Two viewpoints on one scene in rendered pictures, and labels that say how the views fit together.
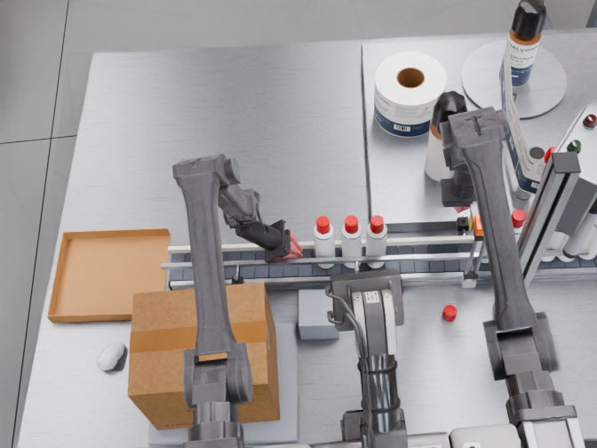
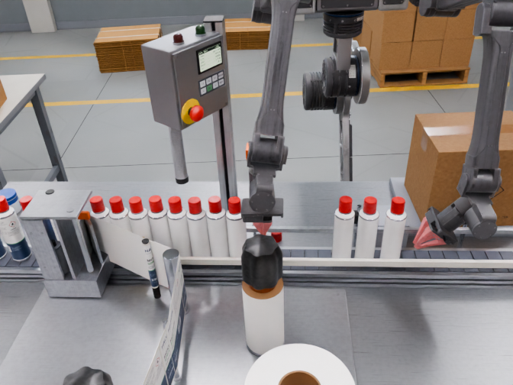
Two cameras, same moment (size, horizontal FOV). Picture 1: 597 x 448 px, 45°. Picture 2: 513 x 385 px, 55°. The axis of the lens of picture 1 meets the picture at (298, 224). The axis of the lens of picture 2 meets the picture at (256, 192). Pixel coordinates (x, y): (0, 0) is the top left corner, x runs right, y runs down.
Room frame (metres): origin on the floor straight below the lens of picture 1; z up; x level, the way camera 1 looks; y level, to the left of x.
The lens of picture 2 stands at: (1.88, -0.45, 1.82)
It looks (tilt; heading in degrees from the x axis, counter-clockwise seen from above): 35 degrees down; 178
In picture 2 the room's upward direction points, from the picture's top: 3 degrees counter-clockwise
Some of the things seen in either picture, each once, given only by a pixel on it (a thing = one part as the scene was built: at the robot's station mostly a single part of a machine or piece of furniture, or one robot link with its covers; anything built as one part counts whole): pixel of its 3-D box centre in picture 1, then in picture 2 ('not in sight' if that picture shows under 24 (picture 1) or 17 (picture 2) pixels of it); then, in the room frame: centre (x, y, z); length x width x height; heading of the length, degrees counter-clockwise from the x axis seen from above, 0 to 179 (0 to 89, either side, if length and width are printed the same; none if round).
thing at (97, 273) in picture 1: (110, 274); not in sight; (0.97, 0.53, 0.85); 0.30 x 0.26 x 0.04; 83
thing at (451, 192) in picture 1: (464, 184); (262, 199); (0.93, -0.40, 1.13); 0.10 x 0.07 x 0.07; 84
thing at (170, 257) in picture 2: (529, 173); (175, 283); (1.03, -0.62, 0.97); 0.05 x 0.05 x 0.19
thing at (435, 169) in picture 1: (445, 137); (262, 296); (1.15, -0.42, 1.03); 0.09 x 0.09 x 0.30
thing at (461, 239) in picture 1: (370, 243); (348, 262); (0.93, -0.18, 0.91); 1.07 x 0.01 x 0.02; 83
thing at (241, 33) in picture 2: not in sight; (245, 33); (-3.75, -0.31, 0.10); 0.64 x 0.52 x 0.20; 85
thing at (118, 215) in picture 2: not in sight; (123, 229); (0.82, -0.78, 0.98); 0.05 x 0.05 x 0.20
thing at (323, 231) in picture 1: (324, 242); (393, 231); (0.91, -0.06, 0.98); 0.05 x 0.05 x 0.20
